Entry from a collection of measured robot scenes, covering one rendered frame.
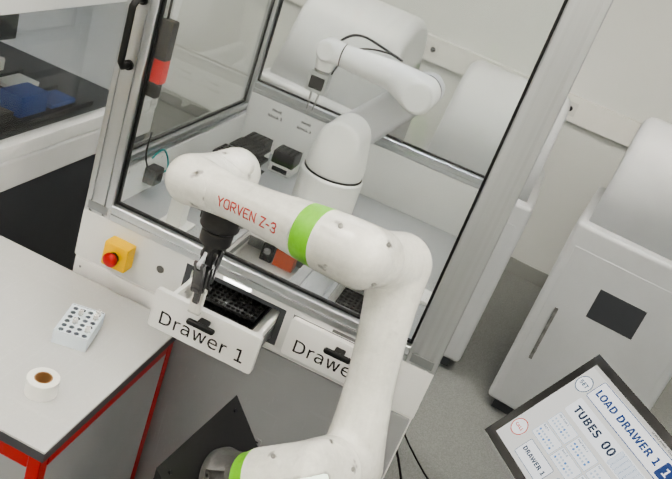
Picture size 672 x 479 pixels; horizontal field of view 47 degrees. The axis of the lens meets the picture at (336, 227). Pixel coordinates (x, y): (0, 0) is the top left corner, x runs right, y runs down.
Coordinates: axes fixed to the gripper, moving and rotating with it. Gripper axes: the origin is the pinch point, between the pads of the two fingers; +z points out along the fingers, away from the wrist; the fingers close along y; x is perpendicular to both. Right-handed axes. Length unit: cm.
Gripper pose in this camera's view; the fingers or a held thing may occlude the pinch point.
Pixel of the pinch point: (197, 300)
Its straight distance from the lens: 186.2
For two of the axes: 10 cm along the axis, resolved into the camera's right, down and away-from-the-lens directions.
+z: -3.2, 8.5, 4.1
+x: 9.0, 4.1, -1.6
